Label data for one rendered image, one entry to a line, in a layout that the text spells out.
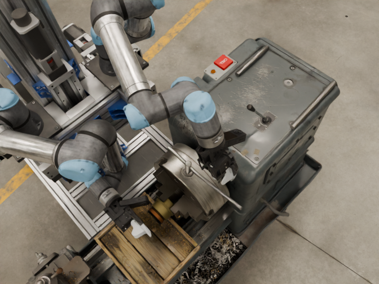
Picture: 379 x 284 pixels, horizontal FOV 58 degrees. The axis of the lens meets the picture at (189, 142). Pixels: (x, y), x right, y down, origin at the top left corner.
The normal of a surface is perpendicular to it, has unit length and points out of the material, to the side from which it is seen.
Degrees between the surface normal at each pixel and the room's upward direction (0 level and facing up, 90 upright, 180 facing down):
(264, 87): 0
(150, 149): 0
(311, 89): 0
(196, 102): 19
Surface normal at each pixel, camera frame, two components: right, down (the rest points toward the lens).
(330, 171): -0.07, -0.48
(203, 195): 0.44, 0.06
